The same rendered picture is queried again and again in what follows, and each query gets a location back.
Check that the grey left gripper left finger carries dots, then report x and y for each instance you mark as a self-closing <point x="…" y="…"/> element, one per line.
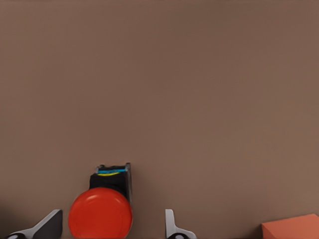
<point x="47" y="225"/>

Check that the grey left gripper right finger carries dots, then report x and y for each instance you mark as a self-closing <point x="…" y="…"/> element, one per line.
<point x="170" y="225"/>

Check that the pink storage box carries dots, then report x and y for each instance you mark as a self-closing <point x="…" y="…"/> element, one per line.
<point x="291" y="227"/>

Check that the red push button black base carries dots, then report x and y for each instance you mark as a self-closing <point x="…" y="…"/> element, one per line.
<point x="99" y="214"/>

